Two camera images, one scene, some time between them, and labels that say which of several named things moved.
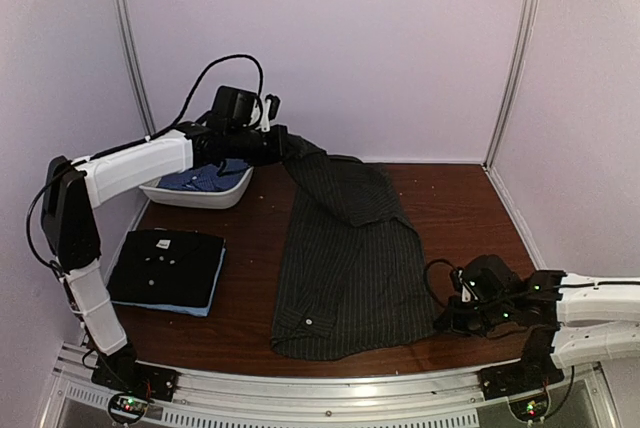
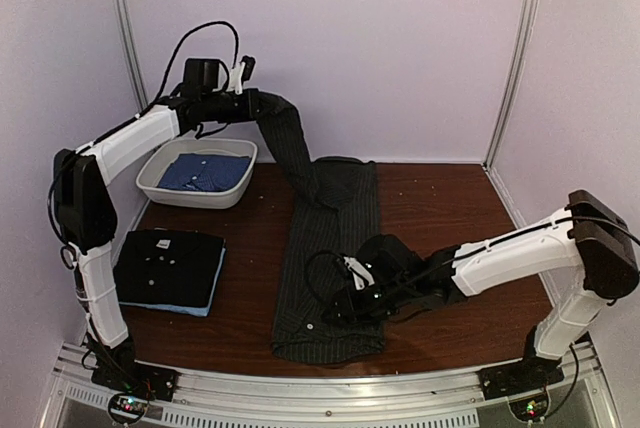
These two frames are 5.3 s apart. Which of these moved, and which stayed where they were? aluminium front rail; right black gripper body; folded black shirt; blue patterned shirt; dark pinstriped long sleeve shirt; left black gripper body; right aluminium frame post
Moved: left black gripper body; right black gripper body; dark pinstriped long sleeve shirt
Stayed: folded black shirt; aluminium front rail; right aluminium frame post; blue patterned shirt
